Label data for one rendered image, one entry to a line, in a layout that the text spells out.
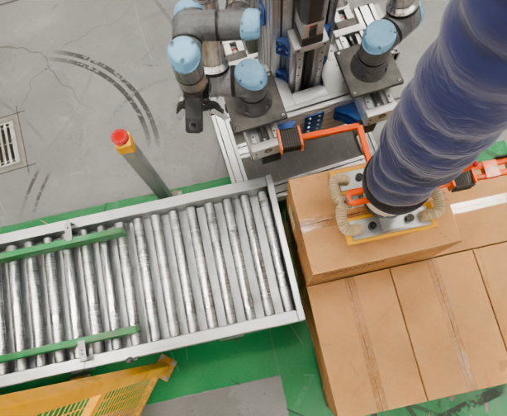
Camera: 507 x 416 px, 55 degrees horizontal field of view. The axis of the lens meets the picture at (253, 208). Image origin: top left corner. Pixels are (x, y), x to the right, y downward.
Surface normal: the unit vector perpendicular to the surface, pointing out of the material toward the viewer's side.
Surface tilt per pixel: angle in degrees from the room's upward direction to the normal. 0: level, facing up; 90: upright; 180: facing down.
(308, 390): 0
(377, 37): 7
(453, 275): 0
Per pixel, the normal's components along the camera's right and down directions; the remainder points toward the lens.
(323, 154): -0.04, -0.25
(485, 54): -0.72, 0.58
